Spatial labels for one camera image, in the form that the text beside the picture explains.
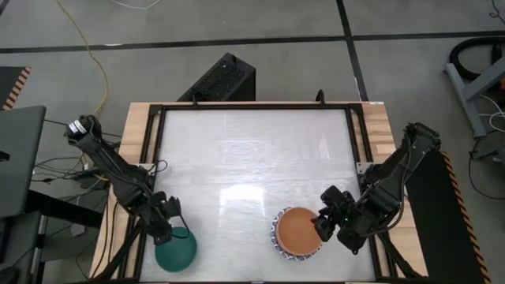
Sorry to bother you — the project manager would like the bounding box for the yellow cable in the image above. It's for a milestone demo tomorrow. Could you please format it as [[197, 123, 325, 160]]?
[[54, 0, 110, 116]]

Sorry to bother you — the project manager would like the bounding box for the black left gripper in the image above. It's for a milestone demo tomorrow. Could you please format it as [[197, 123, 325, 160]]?
[[148, 203, 174, 247]]

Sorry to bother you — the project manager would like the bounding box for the black floor cable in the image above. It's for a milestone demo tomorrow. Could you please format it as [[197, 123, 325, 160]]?
[[467, 137, 505, 200]]

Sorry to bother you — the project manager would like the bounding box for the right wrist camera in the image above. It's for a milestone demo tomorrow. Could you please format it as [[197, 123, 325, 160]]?
[[320, 185, 355, 216]]

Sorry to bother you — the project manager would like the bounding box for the white floor cable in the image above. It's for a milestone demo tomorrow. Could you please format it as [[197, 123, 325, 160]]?
[[108, 0, 163, 11]]

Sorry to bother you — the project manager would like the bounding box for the paper bowl blue floral print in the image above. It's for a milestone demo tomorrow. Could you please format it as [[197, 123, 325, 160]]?
[[270, 207, 321, 262]]

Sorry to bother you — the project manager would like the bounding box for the grey metal stand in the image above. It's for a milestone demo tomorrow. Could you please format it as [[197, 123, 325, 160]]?
[[444, 54, 505, 139]]

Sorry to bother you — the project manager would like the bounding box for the black computer tower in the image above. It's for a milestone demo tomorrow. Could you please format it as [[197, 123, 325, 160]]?
[[177, 52, 256, 103]]

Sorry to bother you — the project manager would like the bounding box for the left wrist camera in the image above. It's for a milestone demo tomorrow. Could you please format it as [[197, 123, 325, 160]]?
[[163, 196, 183, 219]]

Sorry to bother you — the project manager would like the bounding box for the orange plastic bowl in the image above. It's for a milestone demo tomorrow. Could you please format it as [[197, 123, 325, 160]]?
[[275, 207, 324, 257]]

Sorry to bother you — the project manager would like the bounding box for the long black hazard striped ramp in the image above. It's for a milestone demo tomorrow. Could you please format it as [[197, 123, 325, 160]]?
[[406, 151, 492, 284]]

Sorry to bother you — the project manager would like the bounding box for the grey desk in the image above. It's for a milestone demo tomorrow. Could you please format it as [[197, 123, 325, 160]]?
[[0, 105, 47, 220]]

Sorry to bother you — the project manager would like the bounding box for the black table frame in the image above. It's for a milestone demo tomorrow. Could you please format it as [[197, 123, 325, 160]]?
[[136, 102, 383, 283]]

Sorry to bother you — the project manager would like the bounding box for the small hazard striped mat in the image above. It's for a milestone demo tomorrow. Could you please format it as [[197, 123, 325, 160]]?
[[0, 65, 32, 111]]

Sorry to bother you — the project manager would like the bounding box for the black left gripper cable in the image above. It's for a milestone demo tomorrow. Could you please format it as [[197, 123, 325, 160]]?
[[172, 214, 191, 240]]

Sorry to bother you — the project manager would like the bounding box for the green plastic bowl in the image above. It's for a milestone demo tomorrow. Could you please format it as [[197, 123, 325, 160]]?
[[154, 226, 198, 274]]

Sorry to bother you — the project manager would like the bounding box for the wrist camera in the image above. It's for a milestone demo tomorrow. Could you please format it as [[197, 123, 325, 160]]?
[[320, 185, 355, 216], [163, 196, 183, 219]]

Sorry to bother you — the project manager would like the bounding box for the black coiled hose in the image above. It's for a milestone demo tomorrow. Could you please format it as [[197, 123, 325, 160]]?
[[449, 35, 505, 82]]

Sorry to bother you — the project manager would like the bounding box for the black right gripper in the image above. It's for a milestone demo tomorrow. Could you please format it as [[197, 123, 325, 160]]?
[[312, 211, 372, 256]]

